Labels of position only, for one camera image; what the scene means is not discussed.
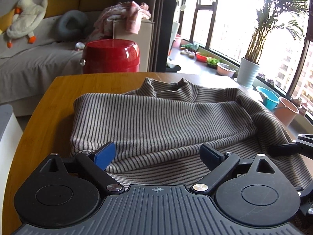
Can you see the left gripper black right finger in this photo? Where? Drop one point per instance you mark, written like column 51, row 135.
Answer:
column 210, row 156

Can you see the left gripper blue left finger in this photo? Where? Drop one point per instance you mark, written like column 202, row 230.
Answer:
column 103, row 156

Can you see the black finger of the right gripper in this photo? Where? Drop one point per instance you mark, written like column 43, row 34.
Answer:
column 284, row 149

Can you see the grey striped knit sweater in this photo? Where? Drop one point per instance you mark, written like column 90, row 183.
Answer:
column 158, row 129

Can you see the pink plastic bucket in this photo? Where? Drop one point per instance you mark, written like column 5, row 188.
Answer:
column 285, row 111

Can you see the blue plastic basin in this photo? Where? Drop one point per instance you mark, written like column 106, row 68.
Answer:
column 270, row 99

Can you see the white ribbed plant pot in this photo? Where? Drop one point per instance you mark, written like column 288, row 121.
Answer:
column 247, row 73

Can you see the white grey storage box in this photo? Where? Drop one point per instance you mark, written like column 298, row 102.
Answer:
column 11, row 133

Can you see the red round stool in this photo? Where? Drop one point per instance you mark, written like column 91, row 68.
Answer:
column 110, row 56

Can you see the red plastic bowl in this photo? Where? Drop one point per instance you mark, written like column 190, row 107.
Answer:
column 201, row 57

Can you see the grey covered sofa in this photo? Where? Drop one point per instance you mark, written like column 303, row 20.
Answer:
column 27, row 70

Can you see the grey neck pillow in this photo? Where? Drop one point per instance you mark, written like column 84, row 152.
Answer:
column 71, row 25

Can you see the pink crumpled blanket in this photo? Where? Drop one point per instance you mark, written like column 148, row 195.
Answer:
column 129, row 11

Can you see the green palm plant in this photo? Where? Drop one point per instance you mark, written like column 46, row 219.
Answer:
column 276, row 14

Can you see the white goose plush toy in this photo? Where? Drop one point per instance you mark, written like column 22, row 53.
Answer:
column 27, row 16

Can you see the yellow cushion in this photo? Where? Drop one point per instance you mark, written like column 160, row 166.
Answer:
column 6, row 21

